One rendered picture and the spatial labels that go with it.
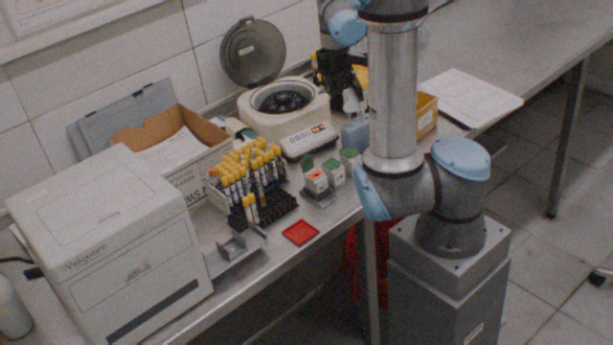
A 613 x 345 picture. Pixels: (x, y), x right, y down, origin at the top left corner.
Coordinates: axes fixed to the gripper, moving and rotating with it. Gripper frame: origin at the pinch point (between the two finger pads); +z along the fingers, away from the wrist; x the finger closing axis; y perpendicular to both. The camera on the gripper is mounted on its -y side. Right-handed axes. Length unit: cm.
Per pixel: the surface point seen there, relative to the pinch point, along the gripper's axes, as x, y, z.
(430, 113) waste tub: 6.0, -24.5, 8.8
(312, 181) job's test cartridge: 10.5, 19.7, 8.1
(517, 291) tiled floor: 19, -62, 103
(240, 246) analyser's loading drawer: 16.4, 44.3, 11.2
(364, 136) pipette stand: 2.0, -3.4, 9.2
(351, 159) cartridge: 8.0, 5.5, 9.5
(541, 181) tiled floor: -20, -124, 103
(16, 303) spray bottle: 5, 93, 6
